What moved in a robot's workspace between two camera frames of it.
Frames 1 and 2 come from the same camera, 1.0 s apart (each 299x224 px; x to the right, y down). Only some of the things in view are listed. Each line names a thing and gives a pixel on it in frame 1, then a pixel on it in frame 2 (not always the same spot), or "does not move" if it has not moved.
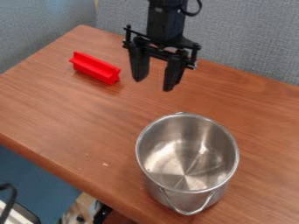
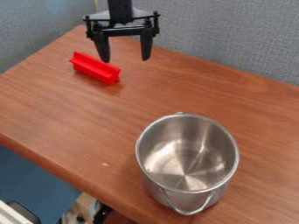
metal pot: [187, 155] does not move
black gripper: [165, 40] to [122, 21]
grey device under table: [19, 215] does not move
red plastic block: [95, 68] does not move
